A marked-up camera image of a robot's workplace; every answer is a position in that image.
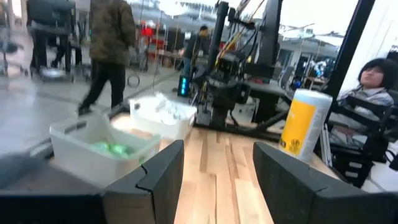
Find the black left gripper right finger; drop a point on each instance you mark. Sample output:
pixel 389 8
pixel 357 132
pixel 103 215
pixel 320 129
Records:
pixel 295 199

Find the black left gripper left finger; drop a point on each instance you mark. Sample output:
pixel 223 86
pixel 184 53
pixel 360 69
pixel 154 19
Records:
pixel 149 193

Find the green travel bottle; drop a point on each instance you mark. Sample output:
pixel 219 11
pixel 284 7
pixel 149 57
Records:
pixel 101 146
pixel 119 149

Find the clear bag of white items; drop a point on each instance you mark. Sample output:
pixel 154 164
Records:
pixel 164 109

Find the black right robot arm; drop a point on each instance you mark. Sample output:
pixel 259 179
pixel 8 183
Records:
pixel 221 116

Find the black computer tower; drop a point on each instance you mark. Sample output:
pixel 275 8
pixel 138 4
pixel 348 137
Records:
pixel 183 85

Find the wide white plastic bin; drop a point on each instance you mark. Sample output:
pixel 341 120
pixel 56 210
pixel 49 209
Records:
pixel 155 127

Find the yellow label wipes canister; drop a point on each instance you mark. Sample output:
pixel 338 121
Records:
pixel 298 124

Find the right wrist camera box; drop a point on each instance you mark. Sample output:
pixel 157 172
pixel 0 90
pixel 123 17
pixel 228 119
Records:
pixel 228 64

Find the white frame bracket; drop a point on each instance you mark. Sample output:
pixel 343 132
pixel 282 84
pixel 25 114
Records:
pixel 325 143

